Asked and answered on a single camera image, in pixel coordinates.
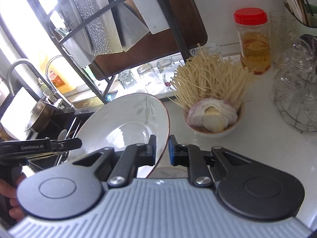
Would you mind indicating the black metal knife rack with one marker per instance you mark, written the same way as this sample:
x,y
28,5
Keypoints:
x,y
95,20

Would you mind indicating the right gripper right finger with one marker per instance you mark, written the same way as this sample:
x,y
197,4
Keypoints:
x,y
204,168

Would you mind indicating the enoki mushroom bunch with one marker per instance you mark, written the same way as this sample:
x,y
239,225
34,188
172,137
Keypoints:
x,y
209,76

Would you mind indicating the red-lid plastic jar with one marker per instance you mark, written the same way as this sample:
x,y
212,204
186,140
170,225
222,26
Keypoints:
x,y
253,33

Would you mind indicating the white leaf-pattern plate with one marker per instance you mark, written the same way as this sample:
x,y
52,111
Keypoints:
x,y
125,121

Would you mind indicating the left hand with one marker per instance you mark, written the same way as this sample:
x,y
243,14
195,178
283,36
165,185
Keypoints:
x,y
15,212

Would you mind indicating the dark wooden cutting board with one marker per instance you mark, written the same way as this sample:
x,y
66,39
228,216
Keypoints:
x,y
159,41

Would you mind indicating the small bowl with garlic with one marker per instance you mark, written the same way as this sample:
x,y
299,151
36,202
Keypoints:
x,y
213,117

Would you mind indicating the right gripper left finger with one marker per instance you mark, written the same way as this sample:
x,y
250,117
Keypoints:
x,y
121,166

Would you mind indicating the yellow detergent bottle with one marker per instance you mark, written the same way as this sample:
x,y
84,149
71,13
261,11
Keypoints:
x,y
67,84

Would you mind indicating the chopstick holder with chopsticks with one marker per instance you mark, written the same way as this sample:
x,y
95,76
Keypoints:
x,y
304,14

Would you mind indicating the steel pot in sink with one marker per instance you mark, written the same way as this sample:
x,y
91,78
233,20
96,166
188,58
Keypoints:
x,y
40,116

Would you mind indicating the chrome kitchen faucet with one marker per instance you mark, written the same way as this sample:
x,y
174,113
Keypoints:
x,y
29,80

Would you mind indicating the wire rack with glass cups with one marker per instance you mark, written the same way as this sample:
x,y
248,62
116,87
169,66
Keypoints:
x,y
293,57

